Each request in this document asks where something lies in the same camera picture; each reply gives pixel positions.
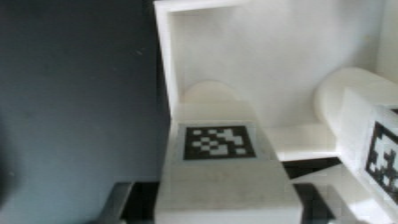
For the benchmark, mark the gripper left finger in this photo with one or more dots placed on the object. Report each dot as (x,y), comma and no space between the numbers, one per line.
(128,207)

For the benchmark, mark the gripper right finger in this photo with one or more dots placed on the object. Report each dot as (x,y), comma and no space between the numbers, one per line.
(326,209)

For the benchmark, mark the white chair leg block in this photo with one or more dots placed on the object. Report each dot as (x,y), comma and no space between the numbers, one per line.
(224,185)
(356,106)

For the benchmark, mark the white chair seat part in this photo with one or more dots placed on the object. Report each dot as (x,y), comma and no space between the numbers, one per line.
(267,45)

